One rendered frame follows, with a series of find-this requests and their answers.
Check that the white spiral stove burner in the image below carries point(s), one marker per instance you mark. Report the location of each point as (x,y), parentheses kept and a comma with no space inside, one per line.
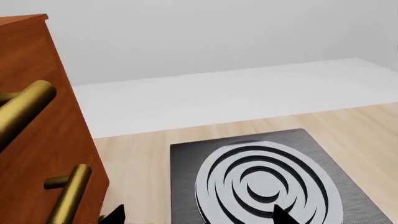
(248,182)

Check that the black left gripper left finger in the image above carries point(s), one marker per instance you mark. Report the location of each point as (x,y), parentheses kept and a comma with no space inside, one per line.
(116,216)

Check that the grey metal stove plate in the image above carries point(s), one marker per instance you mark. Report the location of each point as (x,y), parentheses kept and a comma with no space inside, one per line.
(323,163)

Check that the brown wooden cabinet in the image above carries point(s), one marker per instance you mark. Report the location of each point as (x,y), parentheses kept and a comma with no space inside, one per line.
(37,112)

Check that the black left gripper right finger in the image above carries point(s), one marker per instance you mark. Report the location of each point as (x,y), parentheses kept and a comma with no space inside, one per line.
(283,215)

